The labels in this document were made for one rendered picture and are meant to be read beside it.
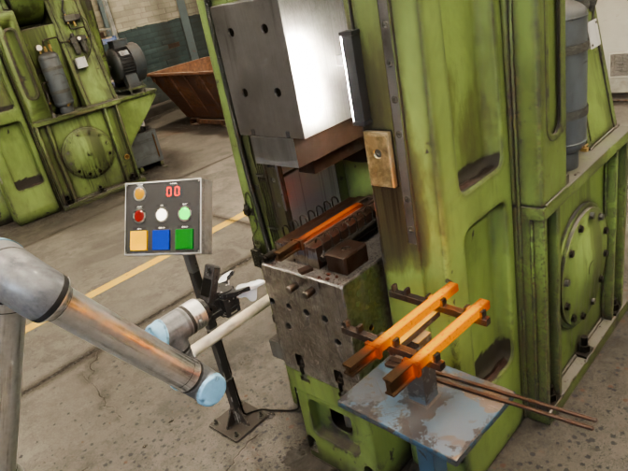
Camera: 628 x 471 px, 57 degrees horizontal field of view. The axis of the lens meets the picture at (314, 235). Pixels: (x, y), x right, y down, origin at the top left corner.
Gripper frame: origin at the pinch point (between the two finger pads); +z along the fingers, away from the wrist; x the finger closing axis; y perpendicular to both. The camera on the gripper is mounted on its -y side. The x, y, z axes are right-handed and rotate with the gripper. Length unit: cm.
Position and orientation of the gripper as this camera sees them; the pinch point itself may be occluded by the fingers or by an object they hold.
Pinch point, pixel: (249, 273)
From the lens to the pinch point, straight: 182.9
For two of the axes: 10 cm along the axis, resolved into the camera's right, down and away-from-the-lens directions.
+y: 1.8, 9.0, 4.1
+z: 6.6, -4.2, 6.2
